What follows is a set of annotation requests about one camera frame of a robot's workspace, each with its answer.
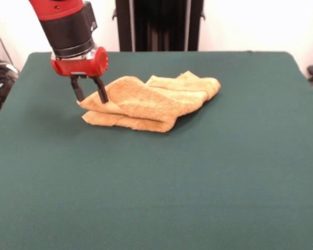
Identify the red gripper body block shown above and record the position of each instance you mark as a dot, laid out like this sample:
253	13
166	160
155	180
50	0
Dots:
88	65

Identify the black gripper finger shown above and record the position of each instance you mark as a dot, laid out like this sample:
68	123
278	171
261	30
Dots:
77	88
101	91

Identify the tan terry towel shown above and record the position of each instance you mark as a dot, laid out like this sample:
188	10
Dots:
156	104

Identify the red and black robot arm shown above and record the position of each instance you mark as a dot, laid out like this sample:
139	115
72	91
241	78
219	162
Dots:
65	28

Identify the black upright stand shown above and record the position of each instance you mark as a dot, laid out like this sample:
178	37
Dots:
159	26

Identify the dark green table cloth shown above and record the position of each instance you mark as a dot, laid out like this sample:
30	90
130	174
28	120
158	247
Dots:
146	182

